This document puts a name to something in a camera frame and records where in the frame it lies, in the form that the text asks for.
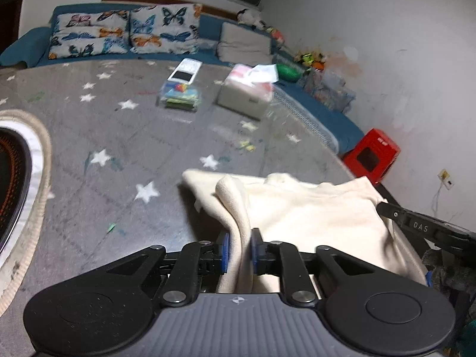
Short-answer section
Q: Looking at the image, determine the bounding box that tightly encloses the grey star print tablecloth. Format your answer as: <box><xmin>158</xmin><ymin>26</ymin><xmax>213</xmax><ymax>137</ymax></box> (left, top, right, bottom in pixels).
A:
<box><xmin>0</xmin><ymin>57</ymin><xmax>428</xmax><ymax>357</ymax></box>

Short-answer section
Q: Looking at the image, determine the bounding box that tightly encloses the square butterfly print pillow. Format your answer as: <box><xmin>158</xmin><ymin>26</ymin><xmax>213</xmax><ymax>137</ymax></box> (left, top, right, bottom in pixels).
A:
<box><xmin>128</xmin><ymin>3</ymin><xmax>203</xmax><ymax>54</ymax></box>

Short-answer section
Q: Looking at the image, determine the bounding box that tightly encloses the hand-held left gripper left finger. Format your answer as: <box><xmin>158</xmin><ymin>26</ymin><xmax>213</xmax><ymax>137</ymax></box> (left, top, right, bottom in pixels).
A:
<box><xmin>106</xmin><ymin>231</ymin><xmax>231</xmax><ymax>307</ymax></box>

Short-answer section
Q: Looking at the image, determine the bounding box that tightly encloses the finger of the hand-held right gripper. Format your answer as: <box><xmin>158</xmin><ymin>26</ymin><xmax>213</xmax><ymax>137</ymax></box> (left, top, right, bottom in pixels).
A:
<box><xmin>376</xmin><ymin>201</ymin><xmax>410</xmax><ymax>227</ymax></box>

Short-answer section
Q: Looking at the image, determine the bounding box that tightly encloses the clear toy storage bin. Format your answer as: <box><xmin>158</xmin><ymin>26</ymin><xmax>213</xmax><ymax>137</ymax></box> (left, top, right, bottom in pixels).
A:
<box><xmin>303</xmin><ymin>69</ymin><xmax>356</xmax><ymax>114</ymax></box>

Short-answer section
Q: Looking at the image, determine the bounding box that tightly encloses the red plastic stool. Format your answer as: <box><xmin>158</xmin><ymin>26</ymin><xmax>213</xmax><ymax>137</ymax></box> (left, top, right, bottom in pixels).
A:
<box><xmin>343</xmin><ymin>128</ymin><xmax>401</xmax><ymax>186</ymax></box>

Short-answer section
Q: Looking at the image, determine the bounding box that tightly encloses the green plastic bag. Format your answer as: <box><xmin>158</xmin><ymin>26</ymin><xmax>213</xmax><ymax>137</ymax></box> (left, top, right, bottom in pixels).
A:
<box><xmin>277</xmin><ymin>63</ymin><xmax>302</xmax><ymax>82</ymax></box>

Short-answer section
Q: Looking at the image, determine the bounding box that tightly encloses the dark wooden door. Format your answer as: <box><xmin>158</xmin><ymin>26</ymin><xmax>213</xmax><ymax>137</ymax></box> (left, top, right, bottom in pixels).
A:
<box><xmin>0</xmin><ymin>0</ymin><xmax>28</xmax><ymax>51</ymax></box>

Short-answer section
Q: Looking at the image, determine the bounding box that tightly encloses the white remote control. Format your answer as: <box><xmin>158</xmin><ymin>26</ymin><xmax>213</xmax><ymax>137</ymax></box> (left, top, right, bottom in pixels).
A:
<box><xmin>167</xmin><ymin>58</ymin><xmax>203</xmax><ymax>84</ymax></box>

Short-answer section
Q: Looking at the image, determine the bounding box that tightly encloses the cream fleece garment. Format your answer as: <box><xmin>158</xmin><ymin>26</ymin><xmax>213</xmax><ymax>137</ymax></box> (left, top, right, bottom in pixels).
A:
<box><xmin>181</xmin><ymin>168</ymin><xmax>428</xmax><ymax>294</ymax></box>

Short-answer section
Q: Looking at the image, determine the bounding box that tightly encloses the wide butterfly print pillow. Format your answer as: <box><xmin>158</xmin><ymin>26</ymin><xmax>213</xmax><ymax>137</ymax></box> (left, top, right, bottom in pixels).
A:
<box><xmin>48</xmin><ymin>10</ymin><xmax>131</xmax><ymax>60</ymax></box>

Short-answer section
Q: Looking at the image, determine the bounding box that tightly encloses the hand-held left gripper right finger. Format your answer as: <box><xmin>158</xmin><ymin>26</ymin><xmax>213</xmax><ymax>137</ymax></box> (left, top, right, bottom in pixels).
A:
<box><xmin>250</xmin><ymin>228</ymin><xmax>374</xmax><ymax>307</ymax></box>

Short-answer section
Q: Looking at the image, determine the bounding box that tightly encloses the round black induction cooktop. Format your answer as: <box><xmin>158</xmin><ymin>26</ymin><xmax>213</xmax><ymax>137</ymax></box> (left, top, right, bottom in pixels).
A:
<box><xmin>0</xmin><ymin>126</ymin><xmax>32</xmax><ymax>251</ymax></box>

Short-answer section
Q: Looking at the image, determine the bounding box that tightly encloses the blue sofa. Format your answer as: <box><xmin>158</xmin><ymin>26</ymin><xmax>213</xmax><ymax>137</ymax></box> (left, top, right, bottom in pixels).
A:
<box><xmin>0</xmin><ymin>3</ymin><xmax>365</xmax><ymax>155</ymax></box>

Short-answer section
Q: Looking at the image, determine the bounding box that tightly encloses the plain grey pillow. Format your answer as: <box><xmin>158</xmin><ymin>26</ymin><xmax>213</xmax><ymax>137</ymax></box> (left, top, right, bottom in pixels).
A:
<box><xmin>217</xmin><ymin>21</ymin><xmax>274</xmax><ymax>65</ymax></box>

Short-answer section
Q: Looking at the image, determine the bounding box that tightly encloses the black white plush toy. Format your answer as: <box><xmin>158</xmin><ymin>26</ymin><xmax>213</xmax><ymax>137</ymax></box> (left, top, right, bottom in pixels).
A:
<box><xmin>237</xmin><ymin>8</ymin><xmax>266</xmax><ymax>28</ymax></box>

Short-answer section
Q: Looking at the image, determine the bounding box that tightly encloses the pile of small toys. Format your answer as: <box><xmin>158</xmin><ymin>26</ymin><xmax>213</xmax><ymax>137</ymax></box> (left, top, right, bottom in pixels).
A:
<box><xmin>295</xmin><ymin>50</ymin><xmax>330</xmax><ymax>71</ymax></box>

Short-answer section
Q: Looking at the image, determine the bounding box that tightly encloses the white wall socket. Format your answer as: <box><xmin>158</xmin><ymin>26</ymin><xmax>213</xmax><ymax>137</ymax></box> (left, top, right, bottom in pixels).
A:
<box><xmin>438</xmin><ymin>169</ymin><xmax>455</xmax><ymax>190</ymax></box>

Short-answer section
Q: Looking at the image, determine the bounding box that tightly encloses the white pink tissue box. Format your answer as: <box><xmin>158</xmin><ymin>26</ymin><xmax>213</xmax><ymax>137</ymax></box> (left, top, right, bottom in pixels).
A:
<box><xmin>217</xmin><ymin>63</ymin><xmax>279</xmax><ymax>120</ymax></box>

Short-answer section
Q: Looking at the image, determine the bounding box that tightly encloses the small clear plastic box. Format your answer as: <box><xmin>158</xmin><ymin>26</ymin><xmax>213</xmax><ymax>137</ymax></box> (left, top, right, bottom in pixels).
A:
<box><xmin>160</xmin><ymin>81</ymin><xmax>203</xmax><ymax>112</ymax></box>

